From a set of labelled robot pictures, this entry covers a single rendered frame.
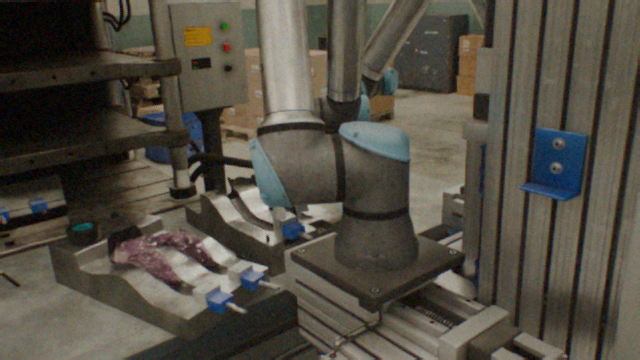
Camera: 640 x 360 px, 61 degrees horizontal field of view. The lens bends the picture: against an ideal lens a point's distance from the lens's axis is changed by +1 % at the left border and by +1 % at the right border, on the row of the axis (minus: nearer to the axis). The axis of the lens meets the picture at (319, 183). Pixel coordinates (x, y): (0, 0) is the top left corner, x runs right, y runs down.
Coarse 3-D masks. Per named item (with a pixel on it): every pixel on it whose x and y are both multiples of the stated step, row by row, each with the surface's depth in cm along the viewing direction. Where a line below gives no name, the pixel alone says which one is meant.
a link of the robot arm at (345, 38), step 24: (336, 0) 100; (360, 0) 101; (336, 24) 103; (360, 24) 104; (336, 48) 107; (360, 48) 108; (336, 72) 110; (360, 72) 111; (336, 96) 113; (360, 96) 118; (336, 120) 117; (360, 120) 117
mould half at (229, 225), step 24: (216, 192) 162; (240, 192) 163; (192, 216) 171; (216, 216) 157; (240, 216) 155; (264, 216) 156; (336, 216) 152; (216, 240) 161; (240, 240) 148; (264, 240) 139; (264, 264) 140
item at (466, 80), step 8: (464, 40) 773; (472, 40) 763; (480, 40) 754; (464, 48) 777; (472, 48) 767; (464, 56) 787; (472, 56) 769; (464, 64) 785; (472, 64) 776; (464, 72) 788; (472, 72) 778; (464, 80) 790; (472, 80) 779; (464, 88) 793; (472, 88) 782; (472, 96) 785
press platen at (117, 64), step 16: (96, 48) 235; (112, 48) 238; (0, 64) 191; (16, 64) 189; (32, 64) 187; (48, 64) 185; (64, 64) 183; (80, 64) 181; (96, 64) 179; (112, 64) 181; (128, 64) 182; (144, 64) 183; (160, 64) 183; (176, 64) 185; (0, 80) 162; (16, 80) 165; (32, 80) 167; (48, 80) 170; (64, 80) 173; (80, 80) 176; (96, 80) 179; (128, 80) 241
